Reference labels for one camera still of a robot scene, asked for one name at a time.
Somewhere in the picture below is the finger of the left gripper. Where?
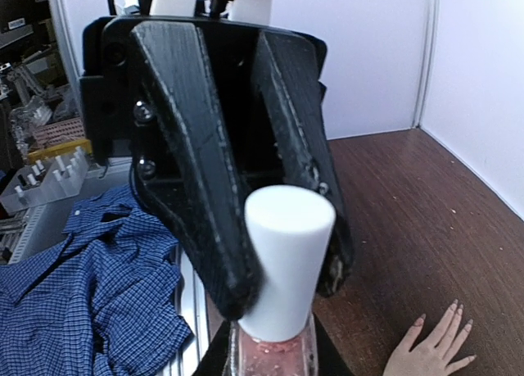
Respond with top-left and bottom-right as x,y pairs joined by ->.
255,31 -> 354,297

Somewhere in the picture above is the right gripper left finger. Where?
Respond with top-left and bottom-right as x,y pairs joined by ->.
194,322 -> 231,376

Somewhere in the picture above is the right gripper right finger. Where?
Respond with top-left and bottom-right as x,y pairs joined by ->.
314,318 -> 352,376

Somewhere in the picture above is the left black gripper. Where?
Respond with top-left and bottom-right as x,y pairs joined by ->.
80,16 -> 328,320

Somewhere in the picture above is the pink nail polish bottle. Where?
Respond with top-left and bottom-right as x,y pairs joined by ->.
223,319 -> 318,376

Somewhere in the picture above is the white nail polish cap brush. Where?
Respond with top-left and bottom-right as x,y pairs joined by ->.
239,185 -> 337,342

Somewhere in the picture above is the mannequin hand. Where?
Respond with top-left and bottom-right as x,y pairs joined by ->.
382,300 -> 477,376

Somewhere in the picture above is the pink plastic basket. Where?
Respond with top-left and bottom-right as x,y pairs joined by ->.
33,117 -> 85,149

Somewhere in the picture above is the yellow plastic crate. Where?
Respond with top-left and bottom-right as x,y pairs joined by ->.
27,138 -> 93,165

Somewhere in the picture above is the white storage tray with bottles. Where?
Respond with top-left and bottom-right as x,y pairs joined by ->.
1,147 -> 89,215

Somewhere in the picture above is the left aluminium frame post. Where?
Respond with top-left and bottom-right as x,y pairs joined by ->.
48,0 -> 84,125

